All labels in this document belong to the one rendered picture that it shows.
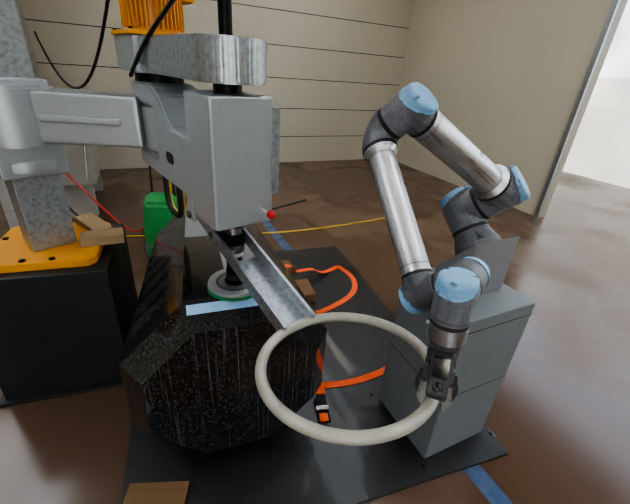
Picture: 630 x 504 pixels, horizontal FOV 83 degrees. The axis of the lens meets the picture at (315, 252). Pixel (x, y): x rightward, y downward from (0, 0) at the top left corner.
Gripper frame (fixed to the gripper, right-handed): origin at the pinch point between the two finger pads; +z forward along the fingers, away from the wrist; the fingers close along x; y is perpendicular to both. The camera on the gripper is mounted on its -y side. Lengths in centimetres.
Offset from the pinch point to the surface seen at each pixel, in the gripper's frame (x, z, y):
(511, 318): -28, 10, 73
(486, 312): -17, 5, 65
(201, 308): 84, 2, 17
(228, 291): 77, -3, 25
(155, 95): 118, -71, 43
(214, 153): 73, -56, 16
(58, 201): 183, -22, 39
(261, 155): 65, -54, 30
